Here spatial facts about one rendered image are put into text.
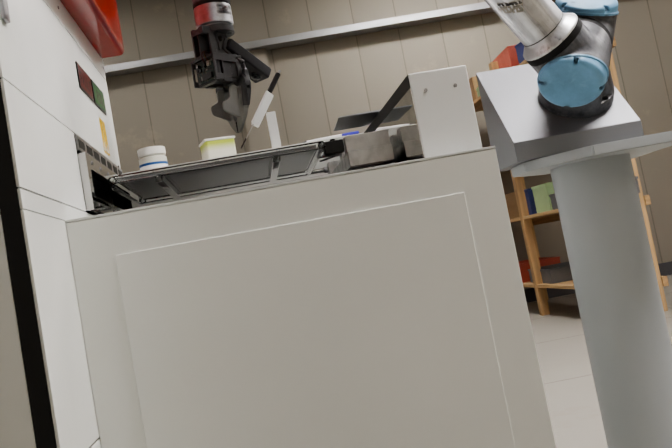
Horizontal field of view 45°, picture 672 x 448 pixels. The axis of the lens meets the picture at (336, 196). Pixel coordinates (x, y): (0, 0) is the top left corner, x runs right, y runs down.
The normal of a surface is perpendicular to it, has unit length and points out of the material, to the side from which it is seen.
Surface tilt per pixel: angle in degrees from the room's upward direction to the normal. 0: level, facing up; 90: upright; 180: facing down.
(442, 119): 90
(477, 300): 90
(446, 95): 90
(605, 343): 90
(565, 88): 137
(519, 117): 46
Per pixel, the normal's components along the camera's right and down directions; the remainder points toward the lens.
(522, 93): -0.10, -0.74
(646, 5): 0.04, -0.09
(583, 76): -0.24, 0.74
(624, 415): -0.71, 0.07
